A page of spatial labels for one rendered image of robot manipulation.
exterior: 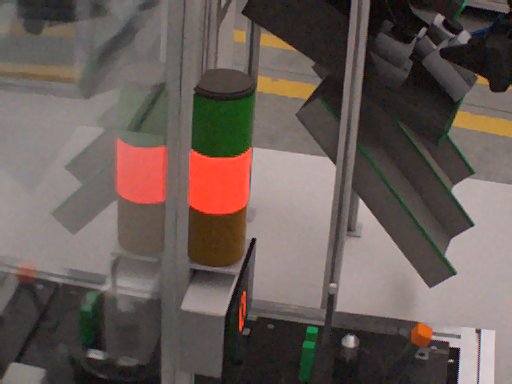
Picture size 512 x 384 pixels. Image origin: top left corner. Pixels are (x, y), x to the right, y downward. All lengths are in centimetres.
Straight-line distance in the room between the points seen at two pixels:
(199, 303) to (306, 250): 79
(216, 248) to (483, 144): 315
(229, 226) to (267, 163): 101
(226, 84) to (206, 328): 20
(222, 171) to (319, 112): 47
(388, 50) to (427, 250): 25
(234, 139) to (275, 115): 317
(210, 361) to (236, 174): 16
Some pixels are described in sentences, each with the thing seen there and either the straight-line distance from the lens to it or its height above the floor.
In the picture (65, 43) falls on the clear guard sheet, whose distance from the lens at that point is 56.
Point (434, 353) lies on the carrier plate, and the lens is 132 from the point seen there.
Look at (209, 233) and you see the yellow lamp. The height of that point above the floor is 129.
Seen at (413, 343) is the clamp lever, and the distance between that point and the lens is 119.
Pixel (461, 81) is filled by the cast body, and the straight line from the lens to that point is 132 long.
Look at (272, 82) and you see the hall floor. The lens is 428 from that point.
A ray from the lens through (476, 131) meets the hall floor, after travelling 411.
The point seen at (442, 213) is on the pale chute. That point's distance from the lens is 149.
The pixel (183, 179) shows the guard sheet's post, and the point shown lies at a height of 133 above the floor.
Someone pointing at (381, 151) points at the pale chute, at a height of 110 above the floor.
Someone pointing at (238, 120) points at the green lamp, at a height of 139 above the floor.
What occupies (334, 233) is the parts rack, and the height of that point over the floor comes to 106.
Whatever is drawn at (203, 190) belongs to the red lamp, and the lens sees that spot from 88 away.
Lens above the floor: 177
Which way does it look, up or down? 30 degrees down
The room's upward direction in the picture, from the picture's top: 4 degrees clockwise
